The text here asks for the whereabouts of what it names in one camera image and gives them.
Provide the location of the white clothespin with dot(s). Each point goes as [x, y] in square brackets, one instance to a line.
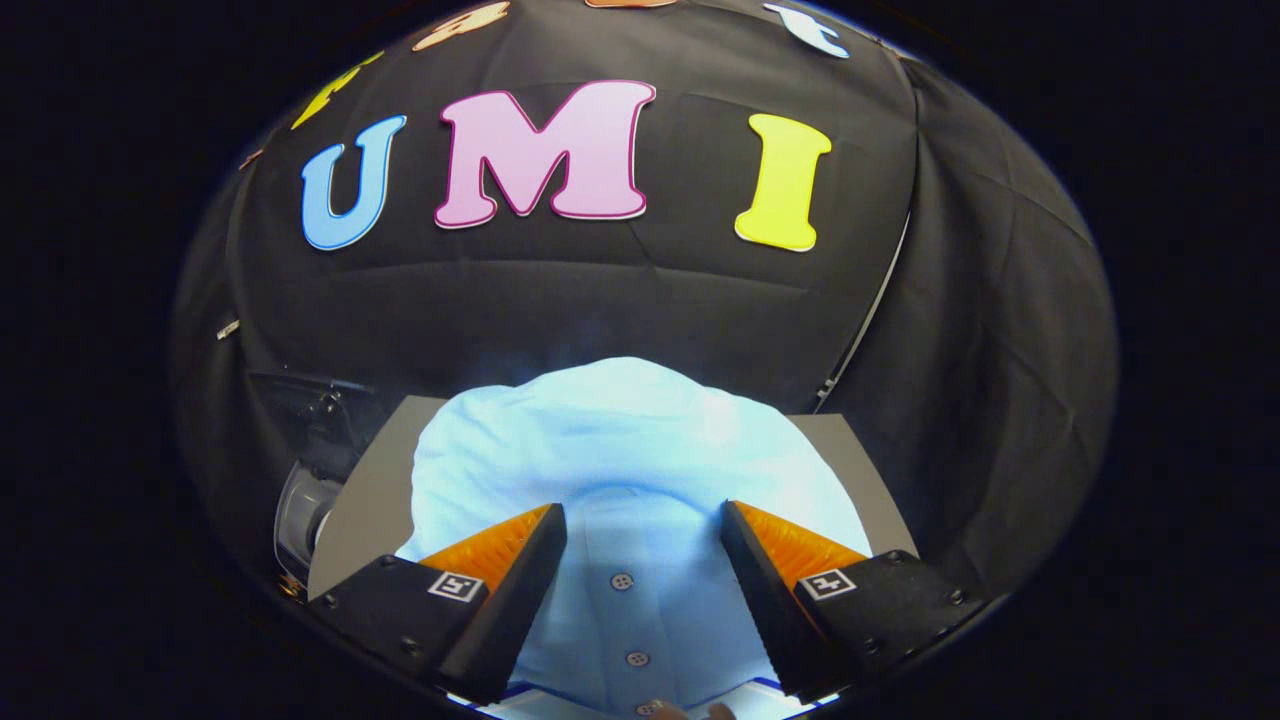
[228, 328]

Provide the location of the light blue button shirt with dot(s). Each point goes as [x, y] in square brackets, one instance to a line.
[620, 450]

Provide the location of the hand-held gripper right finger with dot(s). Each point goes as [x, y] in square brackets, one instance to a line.
[775, 620]

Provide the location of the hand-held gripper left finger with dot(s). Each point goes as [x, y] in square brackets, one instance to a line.
[500, 620]

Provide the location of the black backdrop cloth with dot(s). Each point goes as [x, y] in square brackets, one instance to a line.
[640, 290]

